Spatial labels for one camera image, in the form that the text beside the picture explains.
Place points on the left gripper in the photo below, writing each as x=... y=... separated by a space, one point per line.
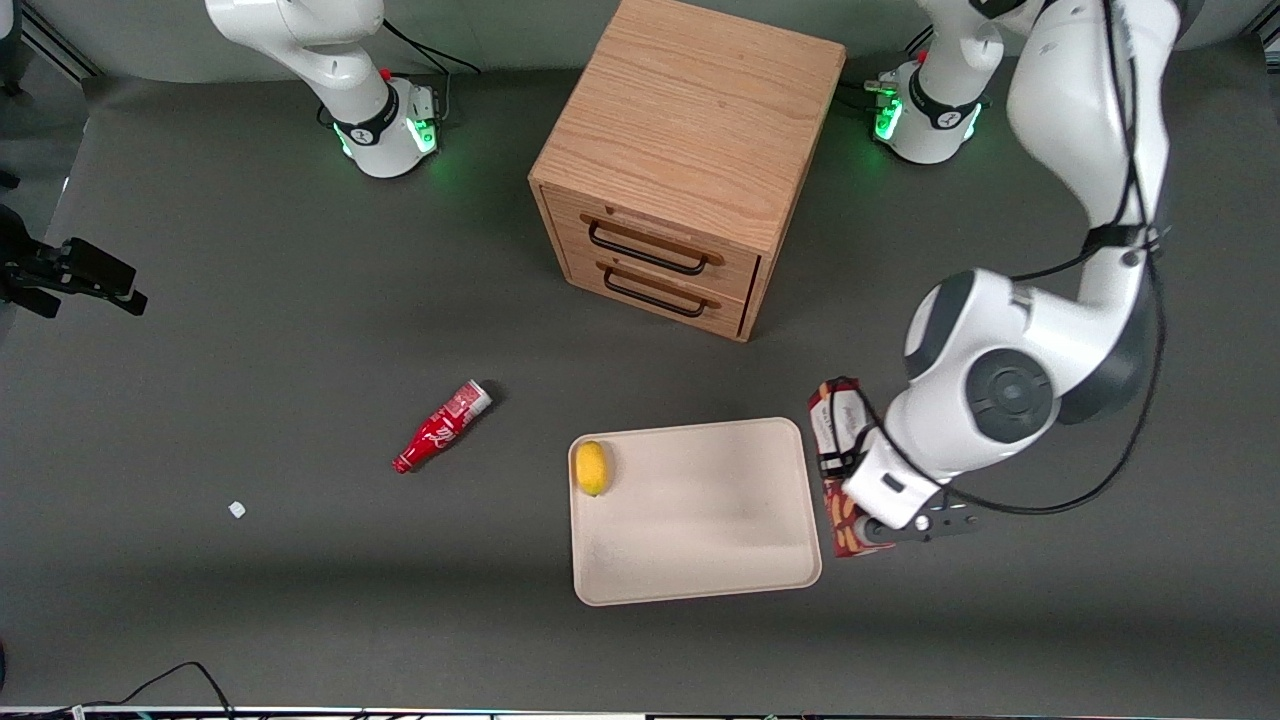
x=835 y=463

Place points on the red cookie box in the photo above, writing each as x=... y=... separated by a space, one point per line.
x=845 y=527

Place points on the beige plastic tray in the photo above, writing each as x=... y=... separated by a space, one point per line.
x=700 y=520

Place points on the wooden drawer front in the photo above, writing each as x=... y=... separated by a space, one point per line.
x=740 y=272
x=725 y=315

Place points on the yellow lemon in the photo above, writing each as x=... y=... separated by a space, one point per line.
x=591 y=467

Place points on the wooden drawer cabinet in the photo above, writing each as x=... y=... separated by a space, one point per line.
x=690 y=110

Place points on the red cola bottle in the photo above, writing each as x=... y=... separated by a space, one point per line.
x=435 y=432

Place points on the dark grey table mat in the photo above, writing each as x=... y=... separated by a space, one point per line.
x=300 y=600

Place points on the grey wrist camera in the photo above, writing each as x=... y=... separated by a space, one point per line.
x=935 y=523

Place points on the black camera clamp mount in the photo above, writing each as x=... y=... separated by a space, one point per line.
x=90 y=268

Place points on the black metal rail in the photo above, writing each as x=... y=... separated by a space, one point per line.
x=60 y=45

